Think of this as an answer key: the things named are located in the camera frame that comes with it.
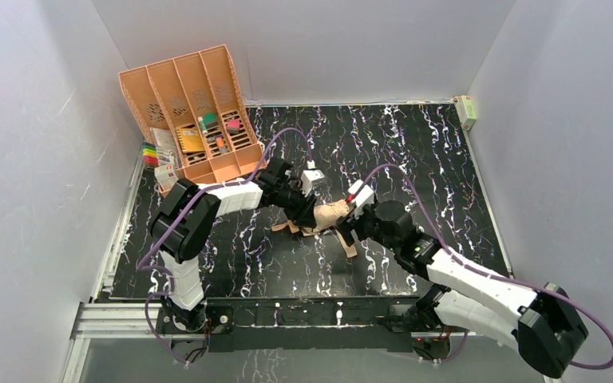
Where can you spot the orange plastic file organizer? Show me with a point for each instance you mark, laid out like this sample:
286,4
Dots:
175,91

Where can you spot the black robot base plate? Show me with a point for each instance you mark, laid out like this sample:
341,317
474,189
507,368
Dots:
367,322

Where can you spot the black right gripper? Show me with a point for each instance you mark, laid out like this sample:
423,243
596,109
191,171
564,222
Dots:
357,223

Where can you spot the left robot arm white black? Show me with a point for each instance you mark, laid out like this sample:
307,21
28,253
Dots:
186,217

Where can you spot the white red small box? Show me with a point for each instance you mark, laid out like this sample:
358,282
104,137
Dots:
166,176

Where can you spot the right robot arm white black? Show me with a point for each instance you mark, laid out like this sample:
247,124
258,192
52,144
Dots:
539,323

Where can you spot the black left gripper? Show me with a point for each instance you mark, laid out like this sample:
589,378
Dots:
304,210

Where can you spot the green white glue stick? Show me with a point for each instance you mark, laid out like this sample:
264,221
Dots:
202,126

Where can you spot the yellow notebook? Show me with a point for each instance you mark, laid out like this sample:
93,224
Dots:
189,139

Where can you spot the pink black eraser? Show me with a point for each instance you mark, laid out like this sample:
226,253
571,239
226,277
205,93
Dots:
233,126

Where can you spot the white paper card pack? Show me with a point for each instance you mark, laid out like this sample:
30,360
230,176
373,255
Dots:
164,139

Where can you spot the colourful marker set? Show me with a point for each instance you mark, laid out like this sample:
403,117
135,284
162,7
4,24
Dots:
149,155

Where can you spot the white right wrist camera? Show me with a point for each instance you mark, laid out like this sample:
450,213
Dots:
360,195

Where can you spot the green white box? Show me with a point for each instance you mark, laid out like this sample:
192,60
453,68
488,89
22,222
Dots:
466,111

